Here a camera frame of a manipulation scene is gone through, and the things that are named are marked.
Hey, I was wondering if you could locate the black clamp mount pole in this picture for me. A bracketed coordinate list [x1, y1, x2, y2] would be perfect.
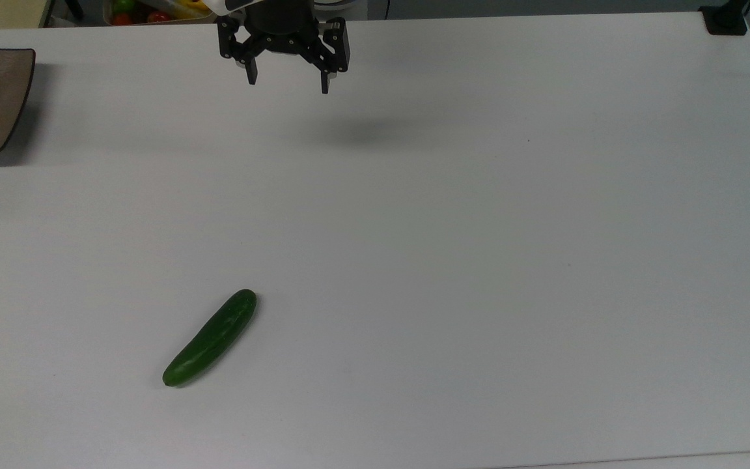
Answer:
[699, 0, 750, 36]

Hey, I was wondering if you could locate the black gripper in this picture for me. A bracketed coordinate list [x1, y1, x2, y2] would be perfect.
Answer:
[217, 0, 350, 94]

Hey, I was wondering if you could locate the green cucumber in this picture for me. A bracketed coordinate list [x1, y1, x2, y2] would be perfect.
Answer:
[162, 289, 258, 388]

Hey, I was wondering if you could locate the yellow toy fruit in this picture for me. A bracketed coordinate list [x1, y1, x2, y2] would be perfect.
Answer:
[172, 0, 212, 18]

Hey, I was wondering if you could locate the clear bin of toy fruit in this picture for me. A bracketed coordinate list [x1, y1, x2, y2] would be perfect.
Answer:
[104, 0, 217, 26]

